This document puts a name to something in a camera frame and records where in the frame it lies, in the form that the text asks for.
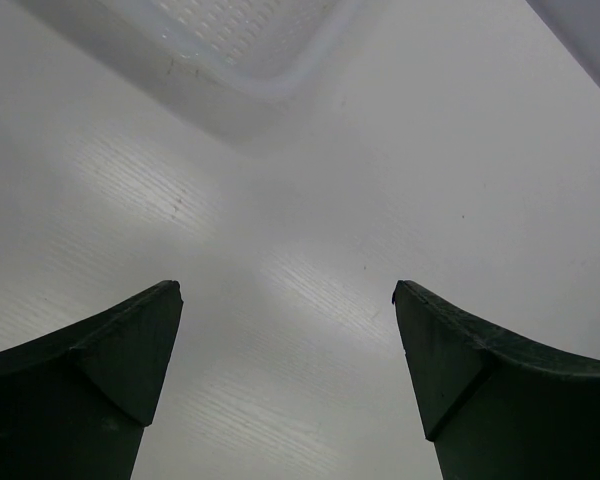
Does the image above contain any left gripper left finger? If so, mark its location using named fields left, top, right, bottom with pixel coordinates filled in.
left=0, top=280, right=183, bottom=479

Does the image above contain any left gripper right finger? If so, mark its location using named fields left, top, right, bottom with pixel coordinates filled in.
left=392, top=281, right=600, bottom=479

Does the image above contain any white perforated plastic basket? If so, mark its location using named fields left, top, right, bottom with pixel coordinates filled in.
left=22, top=0, right=360, bottom=100

